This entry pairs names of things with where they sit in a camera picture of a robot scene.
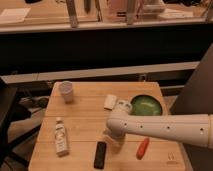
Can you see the black rectangular remote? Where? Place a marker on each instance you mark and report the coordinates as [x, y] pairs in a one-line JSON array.
[[99, 160]]

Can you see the small white bottle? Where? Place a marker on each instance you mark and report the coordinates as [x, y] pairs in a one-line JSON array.
[[60, 138]]

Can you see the green bowl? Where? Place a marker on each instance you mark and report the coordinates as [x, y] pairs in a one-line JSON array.
[[145, 105]]

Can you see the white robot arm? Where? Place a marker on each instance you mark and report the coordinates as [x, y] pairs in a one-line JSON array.
[[190, 129]]

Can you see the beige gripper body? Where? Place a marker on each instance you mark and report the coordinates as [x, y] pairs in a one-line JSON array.
[[111, 138]]

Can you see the dark chair at left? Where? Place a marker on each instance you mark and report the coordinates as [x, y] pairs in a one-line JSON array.
[[10, 111]]

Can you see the orange carrot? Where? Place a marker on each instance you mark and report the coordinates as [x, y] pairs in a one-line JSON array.
[[142, 148]]

